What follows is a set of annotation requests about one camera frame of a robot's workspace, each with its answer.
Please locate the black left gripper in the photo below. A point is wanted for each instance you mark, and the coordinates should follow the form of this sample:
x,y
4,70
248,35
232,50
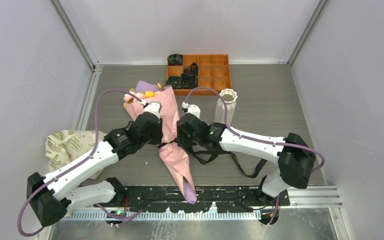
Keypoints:
x,y
157,140

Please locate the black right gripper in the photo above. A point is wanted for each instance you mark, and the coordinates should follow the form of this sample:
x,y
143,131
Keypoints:
x,y
181,138

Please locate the black ribbon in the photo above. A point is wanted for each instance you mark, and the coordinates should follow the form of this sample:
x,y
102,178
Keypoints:
x,y
204,157

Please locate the pink flower bouquet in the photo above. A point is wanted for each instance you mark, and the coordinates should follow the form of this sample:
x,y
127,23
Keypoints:
x,y
174,157

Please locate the white ribbed ceramic vase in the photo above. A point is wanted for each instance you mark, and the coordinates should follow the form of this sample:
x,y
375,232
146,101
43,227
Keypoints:
x,y
225,106

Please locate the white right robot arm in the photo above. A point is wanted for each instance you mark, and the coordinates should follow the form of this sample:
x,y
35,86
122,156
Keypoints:
x,y
291,155

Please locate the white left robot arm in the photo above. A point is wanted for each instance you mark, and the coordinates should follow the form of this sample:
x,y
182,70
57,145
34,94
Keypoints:
x,y
48,195

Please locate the orange compartment tray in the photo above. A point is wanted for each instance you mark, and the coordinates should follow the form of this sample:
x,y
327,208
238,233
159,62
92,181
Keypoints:
x,y
214,73

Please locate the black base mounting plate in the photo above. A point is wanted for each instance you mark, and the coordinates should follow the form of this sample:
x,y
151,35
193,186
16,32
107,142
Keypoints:
x,y
159,199

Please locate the patterned cream cloth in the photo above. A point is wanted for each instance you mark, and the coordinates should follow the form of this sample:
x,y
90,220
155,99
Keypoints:
x,y
65,146

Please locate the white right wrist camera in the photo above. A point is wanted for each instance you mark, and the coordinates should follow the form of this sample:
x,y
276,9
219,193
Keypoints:
x,y
191,109

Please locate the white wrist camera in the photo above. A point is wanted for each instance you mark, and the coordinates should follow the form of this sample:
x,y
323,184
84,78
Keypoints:
x,y
153,107
191,109

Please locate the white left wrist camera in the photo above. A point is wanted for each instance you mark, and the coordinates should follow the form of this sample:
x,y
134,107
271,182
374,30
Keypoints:
x,y
153,107

